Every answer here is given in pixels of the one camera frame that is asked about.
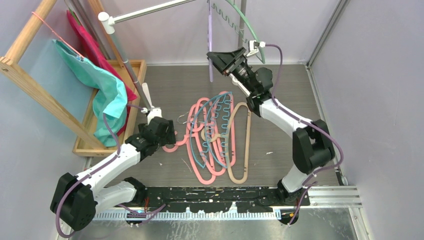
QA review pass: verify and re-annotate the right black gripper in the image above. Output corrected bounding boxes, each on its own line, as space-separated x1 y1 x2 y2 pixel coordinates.
206 47 257 95

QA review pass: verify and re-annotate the light blue wire hanger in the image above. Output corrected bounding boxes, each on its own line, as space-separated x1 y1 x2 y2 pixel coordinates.
187 91 235 169

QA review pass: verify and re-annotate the purple wire hanger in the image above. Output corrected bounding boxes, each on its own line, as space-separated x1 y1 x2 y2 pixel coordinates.
206 0 214 83

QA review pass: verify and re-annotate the green wire hanger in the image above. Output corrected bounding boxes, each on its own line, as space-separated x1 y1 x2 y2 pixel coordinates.
211 0 266 64

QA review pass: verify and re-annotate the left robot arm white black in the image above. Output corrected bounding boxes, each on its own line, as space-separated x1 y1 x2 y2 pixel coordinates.
50 116 176 232

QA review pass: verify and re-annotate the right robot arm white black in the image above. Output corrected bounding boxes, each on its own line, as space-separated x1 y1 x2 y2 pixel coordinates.
206 47 335 206

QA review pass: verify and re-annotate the pink plastic hanger left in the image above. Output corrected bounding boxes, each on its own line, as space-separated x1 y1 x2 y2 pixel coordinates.
162 128 190 153

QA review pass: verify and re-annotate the pink plastic hanger large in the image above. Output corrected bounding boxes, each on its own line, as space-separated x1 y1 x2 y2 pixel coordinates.
185 97 220 185

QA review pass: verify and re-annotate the beige plastic hanger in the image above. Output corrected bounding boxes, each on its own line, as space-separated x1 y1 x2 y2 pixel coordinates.
196 102 252 185

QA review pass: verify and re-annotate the pink plastic hanger inner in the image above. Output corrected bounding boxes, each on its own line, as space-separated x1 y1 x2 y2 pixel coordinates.
201 91 235 170

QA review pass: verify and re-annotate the teal cloth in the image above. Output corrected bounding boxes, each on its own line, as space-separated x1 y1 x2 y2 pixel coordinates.
52 39 128 147

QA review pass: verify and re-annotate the magenta cloth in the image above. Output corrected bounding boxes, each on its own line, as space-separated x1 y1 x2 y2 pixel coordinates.
66 10 137 136

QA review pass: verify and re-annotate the white metal clothes rack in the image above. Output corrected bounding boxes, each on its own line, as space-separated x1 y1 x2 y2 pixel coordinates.
97 0 261 115

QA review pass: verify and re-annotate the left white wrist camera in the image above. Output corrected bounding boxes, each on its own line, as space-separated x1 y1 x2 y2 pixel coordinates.
140 107 162 124

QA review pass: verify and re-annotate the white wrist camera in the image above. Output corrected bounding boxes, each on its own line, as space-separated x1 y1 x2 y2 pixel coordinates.
246 40 266 58
140 107 162 124

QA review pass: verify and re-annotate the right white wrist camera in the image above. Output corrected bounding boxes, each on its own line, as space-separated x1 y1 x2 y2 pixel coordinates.
246 40 266 58

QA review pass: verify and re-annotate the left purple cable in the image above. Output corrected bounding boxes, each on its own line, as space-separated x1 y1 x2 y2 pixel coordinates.
54 103 148 239

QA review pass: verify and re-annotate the purple cable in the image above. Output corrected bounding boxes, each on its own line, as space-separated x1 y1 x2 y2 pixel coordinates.
264 43 345 227
54 103 148 239

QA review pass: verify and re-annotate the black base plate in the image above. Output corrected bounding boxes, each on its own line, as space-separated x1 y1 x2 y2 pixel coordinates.
122 186 310 213

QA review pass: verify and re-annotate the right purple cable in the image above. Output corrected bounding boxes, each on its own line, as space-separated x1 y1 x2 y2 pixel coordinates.
264 43 345 227

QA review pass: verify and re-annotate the aluminium rail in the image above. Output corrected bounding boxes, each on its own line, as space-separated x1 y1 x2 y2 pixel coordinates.
307 186 363 208

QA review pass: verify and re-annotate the wooden frame rack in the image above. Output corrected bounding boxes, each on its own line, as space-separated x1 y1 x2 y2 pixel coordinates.
0 0 106 150

